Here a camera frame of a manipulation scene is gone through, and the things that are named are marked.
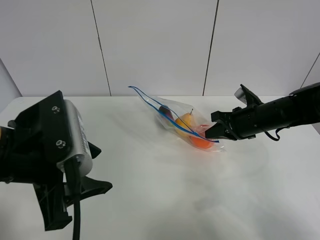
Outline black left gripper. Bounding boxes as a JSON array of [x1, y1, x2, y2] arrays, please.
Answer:
[[7, 90, 113, 232]]

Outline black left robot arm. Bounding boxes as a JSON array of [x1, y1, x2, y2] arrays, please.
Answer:
[[0, 91, 112, 234]]

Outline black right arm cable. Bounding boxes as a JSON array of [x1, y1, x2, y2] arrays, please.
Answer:
[[264, 127, 283, 141]]

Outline clear zip bag blue seal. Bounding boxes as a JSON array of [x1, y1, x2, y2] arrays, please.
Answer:
[[129, 86, 224, 152]]

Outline purple eggplant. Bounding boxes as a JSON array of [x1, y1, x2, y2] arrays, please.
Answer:
[[158, 105, 175, 125]]

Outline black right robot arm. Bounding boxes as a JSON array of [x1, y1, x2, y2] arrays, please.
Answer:
[[205, 83, 320, 141]]

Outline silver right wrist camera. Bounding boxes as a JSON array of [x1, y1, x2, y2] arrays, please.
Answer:
[[234, 84, 263, 107]]

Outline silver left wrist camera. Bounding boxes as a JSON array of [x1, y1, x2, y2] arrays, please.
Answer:
[[56, 99, 93, 177]]

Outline yellow pear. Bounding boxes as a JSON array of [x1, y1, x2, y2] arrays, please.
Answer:
[[175, 108, 195, 138]]

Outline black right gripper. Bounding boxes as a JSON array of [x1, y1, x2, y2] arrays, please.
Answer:
[[205, 106, 262, 141]]

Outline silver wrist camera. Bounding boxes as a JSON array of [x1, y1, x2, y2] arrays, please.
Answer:
[[56, 99, 93, 177], [234, 84, 263, 107]]

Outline orange fruit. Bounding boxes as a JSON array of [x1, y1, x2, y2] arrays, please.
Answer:
[[189, 124, 214, 149]]

